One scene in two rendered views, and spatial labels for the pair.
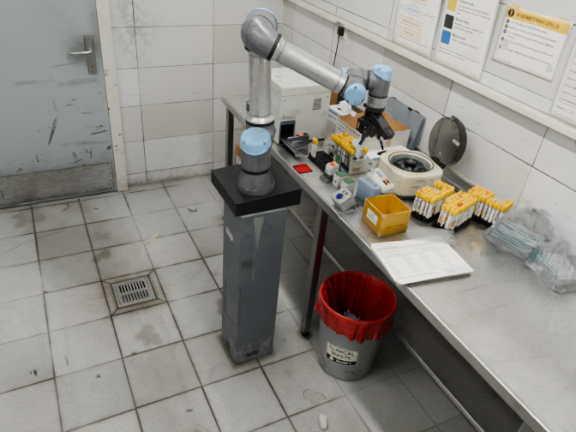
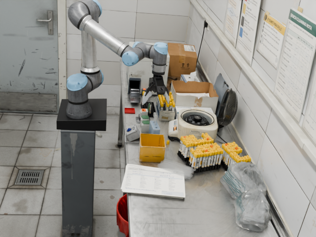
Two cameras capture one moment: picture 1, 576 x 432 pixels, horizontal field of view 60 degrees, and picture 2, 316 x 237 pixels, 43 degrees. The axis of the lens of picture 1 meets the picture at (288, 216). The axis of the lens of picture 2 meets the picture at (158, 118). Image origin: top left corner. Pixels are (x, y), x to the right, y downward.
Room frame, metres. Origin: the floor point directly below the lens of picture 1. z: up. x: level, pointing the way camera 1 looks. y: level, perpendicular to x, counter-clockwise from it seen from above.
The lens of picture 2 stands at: (-0.05, -1.04, 2.10)
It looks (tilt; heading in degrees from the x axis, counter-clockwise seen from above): 28 degrees down; 21
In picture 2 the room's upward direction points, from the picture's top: 7 degrees clockwise
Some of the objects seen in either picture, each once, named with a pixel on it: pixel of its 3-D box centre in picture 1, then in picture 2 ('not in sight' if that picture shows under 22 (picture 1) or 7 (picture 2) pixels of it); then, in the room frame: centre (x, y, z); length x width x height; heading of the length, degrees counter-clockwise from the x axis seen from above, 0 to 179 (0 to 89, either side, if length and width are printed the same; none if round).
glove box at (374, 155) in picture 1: (388, 157); (194, 114); (2.18, -0.45, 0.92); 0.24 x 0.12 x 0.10; 120
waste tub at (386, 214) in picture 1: (386, 214); (151, 147); (1.66, -0.38, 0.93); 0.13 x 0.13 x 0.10; 27
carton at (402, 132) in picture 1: (371, 135); (193, 98); (2.35, -0.38, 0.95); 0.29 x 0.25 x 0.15; 120
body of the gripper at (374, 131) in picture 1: (371, 120); (157, 80); (1.87, -0.29, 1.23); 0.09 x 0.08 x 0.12; 37
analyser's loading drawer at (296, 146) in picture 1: (292, 141); (134, 92); (2.25, 0.01, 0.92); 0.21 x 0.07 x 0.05; 30
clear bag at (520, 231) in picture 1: (525, 225); (246, 175); (1.62, -0.90, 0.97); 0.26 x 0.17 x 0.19; 46
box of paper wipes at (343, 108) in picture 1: (345, 111); (191, 80); (2.67, -0.26, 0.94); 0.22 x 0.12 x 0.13; 34
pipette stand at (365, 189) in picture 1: (368, 192); (154, 132); (1.82, -0.32, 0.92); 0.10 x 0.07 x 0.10; 36
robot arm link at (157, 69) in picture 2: (375, 101); (158, 67); (1.86, -0.29, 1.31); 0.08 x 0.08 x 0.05
